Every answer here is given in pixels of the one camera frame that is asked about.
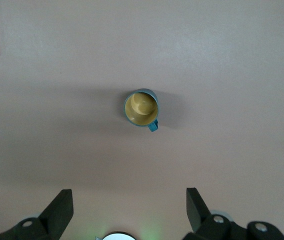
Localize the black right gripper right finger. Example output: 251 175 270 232
183 187 284 240

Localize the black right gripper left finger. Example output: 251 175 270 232
0 189 74 240

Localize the teal cup with yellow inside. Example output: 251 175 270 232
124 88 161 133

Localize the brown table mat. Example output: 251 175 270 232
0 0 284 240

